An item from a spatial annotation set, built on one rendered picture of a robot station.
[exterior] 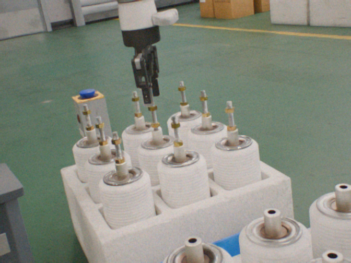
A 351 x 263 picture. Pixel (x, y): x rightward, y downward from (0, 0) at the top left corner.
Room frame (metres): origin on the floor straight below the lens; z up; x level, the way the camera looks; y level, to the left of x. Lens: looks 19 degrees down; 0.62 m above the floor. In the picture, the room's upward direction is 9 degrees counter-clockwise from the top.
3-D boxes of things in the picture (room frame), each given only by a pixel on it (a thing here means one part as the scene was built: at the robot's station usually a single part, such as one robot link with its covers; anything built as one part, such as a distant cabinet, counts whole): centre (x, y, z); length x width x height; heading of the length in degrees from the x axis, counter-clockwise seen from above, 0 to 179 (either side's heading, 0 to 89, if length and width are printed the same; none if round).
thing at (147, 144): (0.99, 0.04, 0.25); 0.08 x 0.08 x 0.01
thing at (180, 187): (0.88, 0.00, 0.16); 0.10 x 0.10 x 0.18
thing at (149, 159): (0.99, 0.04, 0.16); 0.10 x 0.10 x 0.18
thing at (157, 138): (0.99, 0.04, 0.26); 0.02 x 0.02 x 0.03
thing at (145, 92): (0.95, 0.05, 0.38); 0.03 x 0.01 x 0.05; 169
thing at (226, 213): (0.99, 0.04, 0.09); 0.39 x 0.39 x 0.18; 20
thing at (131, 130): (1.10, 0.08, 0.25); 0.08 x 0.08 x 0.01
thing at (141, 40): (0.99, 0.04, 0.46); 0.08 x 0.08 x 0.09
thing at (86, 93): (1.24, 0.21, 0.32); 0.04 x 0.04 x 0.02
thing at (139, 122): (1.10, 0.08, 0.26); 0.02 x 0.02 x 0.03
